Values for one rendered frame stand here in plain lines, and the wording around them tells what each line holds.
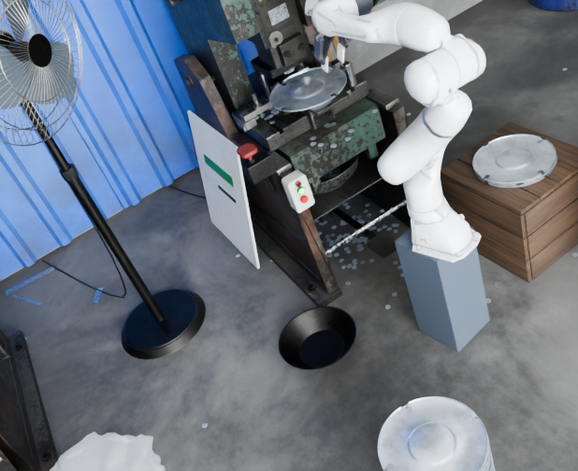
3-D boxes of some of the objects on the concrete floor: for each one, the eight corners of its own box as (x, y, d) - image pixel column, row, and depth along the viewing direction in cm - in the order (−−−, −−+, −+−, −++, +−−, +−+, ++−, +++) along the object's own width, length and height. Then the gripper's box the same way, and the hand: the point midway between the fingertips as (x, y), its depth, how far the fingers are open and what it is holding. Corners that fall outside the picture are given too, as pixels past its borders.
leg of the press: (343, 294, 277) (274, 105, 222) (321, 309, 275) (244, 121, 220) (245, 202, 347) (174, 40, 292) (225, 214, 345) (150, 53, 289)
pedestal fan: (250, 304, 290) (61, -78, 192) (153, 382, 273) (-107, 7, 175) (121, 207, 380) (-52, -86, 282) (42, 262, 363) (-171, -31, 265)
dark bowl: (376, 349, 251) (372, 335, 247) (309, 395, 245) (303, 383, 241) (333, 306, 274) (328, 293, 270) (270, 348, 268) (265, 336, 263)
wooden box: (599, 227, 262) (597, 153, 241) (528, 283, 252) (520, 211, 231) (517, 189, 292) (509, 121, 271) (452, 238, 282) (438, 171, 261)
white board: (257, 269, 305) (235, 148, 272) (211, 221, 343) (187, 110, 310) (259, 268, 305) (238, 147, 272) (213, 220, 343) (189, 109, 310)
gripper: (316, 34, 204) (316, 85, 225) (366, 5, 209) (361, 58, 230) (301, 19, 207) (303, 71, 228) (351, -9, 212) (347, 45, 233)
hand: (332, 58), depth 226 cm, fingers open, 6 cm apart
